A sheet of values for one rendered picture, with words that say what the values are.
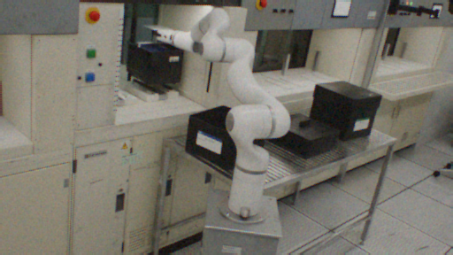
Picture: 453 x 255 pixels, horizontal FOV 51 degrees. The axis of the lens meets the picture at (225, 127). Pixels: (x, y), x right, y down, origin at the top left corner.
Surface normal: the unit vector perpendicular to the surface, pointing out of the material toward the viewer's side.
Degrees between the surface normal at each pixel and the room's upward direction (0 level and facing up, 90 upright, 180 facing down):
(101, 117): 90
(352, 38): 90
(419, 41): 90
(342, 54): 90
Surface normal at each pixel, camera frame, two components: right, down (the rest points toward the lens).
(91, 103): 0.69, 0.36
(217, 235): -0.01, 0.37
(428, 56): -0.71, 0.15
